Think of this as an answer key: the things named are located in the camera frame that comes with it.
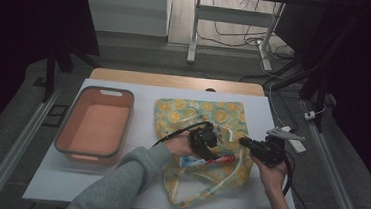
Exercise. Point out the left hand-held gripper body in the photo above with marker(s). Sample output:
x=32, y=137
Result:
x=204, y=137

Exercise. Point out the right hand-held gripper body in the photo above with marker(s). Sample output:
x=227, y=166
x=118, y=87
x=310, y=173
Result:
x=272, y=148

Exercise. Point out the toothpaste tube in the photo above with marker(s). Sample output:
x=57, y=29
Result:
x=199, y=160

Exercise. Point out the orange slice print tote bag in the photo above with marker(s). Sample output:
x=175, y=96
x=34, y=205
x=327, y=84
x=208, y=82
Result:
x=179, y=112

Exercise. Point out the orange plastic basket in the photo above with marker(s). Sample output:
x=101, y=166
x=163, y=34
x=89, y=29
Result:
x=98, y=124

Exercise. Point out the person's left hand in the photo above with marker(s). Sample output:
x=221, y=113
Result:
x=178, y=144

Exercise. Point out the person's right hand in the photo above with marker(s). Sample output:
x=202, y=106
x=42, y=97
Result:
x=273, y=178

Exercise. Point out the white plug adapter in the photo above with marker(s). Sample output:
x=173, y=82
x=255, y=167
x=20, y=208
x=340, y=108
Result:
x=309, y=115

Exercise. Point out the wooden table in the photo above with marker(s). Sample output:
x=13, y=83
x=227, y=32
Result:
x=175, y=81

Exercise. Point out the black stand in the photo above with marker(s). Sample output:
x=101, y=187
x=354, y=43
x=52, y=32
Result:
x=320, y=85
x=54, y=64

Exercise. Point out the white cabinet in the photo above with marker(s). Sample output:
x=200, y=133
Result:
x=127, y=9

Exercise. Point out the aluminium rail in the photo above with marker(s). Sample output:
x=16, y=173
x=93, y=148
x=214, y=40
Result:
x=12, y=151
x=334, y=183

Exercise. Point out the white desk frame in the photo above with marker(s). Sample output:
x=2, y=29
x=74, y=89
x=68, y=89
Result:
x=234, y=16

